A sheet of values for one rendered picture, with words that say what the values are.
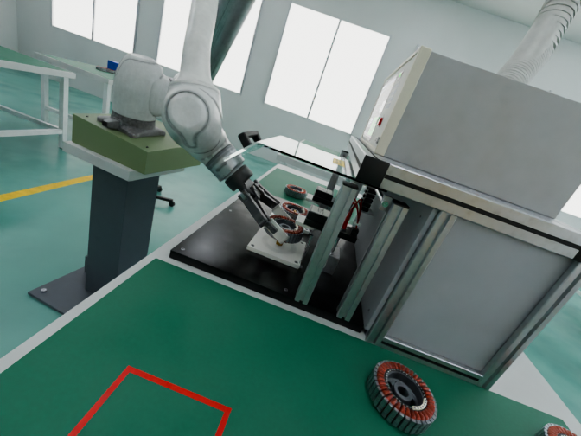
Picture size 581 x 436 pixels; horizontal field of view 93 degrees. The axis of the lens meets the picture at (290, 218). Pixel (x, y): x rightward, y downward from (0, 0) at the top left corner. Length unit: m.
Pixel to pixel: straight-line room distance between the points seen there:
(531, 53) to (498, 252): 1.58
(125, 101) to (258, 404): 1.09
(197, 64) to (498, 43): 5.63
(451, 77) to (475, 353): 0.56
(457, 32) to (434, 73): 5.22
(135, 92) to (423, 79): 0.97
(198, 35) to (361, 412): 0.76
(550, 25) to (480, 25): 3.81
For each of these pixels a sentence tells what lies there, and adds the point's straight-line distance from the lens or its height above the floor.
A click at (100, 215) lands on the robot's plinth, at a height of 0.46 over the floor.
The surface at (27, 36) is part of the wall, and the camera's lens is 8.43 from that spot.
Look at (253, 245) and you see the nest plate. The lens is 0.76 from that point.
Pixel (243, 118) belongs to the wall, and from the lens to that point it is 5.75.
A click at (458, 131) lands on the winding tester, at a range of 0.65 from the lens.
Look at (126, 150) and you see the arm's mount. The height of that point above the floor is 0.81.
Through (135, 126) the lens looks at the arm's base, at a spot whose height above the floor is 0.88.
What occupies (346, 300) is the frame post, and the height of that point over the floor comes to 0.82.
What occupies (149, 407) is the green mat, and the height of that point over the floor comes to 0.75.
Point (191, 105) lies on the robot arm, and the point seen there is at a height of 1.09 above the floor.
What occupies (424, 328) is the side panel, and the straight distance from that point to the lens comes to 0.69.
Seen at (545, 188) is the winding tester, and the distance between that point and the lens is 0.75.
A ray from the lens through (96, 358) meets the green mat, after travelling 0.52.
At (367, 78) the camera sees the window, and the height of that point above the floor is 1.94.
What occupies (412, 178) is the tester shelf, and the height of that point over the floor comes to 1.10.
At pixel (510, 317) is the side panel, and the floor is 0.92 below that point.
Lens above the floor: 1.15
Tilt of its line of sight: 21 degrees down
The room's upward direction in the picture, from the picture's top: 20 degrees clockwise
